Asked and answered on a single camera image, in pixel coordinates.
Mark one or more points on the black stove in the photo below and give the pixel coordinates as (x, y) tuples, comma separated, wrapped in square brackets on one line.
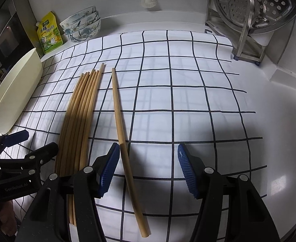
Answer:
[(4, 35)]

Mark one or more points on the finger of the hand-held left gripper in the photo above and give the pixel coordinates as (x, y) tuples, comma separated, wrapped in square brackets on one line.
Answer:
[(18, 135), (43, 151)]

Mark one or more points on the floral ceramic bowl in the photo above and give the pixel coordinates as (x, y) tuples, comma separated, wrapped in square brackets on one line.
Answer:
[(78, 17), (85, 34), (93, 21)]

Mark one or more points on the bundle of wooden chopsticks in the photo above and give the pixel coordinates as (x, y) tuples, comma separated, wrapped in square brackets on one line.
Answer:
[(79, 111)]

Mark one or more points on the single wooden chopstick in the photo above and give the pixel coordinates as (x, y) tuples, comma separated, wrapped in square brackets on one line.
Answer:
[(119, 121)]

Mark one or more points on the stainless steel rack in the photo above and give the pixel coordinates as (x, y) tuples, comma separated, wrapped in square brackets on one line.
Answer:
[(247, 30)]

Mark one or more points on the cream round plate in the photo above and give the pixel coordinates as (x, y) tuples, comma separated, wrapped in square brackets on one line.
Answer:
[(14, 88)]

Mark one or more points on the white checked cloth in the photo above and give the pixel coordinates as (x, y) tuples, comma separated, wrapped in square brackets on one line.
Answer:
[(163, 93)]

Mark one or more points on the yellow seasoning pouch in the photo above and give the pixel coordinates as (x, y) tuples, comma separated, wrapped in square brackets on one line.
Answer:
[(49, 35)]

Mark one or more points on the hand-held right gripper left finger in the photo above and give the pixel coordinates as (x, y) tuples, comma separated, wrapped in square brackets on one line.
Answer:
[(110, 171)]

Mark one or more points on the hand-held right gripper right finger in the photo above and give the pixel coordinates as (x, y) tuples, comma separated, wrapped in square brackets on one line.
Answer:
[(187, 171)]

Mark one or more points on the perforated steel steamer plate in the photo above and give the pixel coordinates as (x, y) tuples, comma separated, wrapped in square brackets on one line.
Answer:
[(232, 2), (274, 0)]

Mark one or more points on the person's left hand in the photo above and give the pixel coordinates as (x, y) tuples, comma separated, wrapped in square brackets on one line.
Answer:
[(0, 219)]

